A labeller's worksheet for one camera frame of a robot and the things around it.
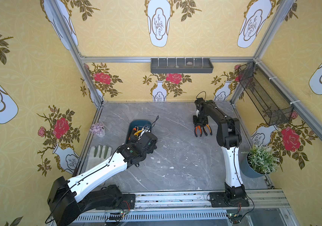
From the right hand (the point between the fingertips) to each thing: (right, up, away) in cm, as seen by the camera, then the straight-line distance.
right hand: (196, 125), depth 105 cm
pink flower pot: (-67, -2, -12) cm, 68 cm away
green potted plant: (+24, -16, -33) cm, 44 cm away
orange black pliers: (+3, -5, -4) cm, 7 cm away
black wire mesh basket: (+42, +11, -22) cm, 49 cm away
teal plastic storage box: (-42, +1, +4) cm, 42 cm away
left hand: (-35, -6, -25) cm, 43 cm away
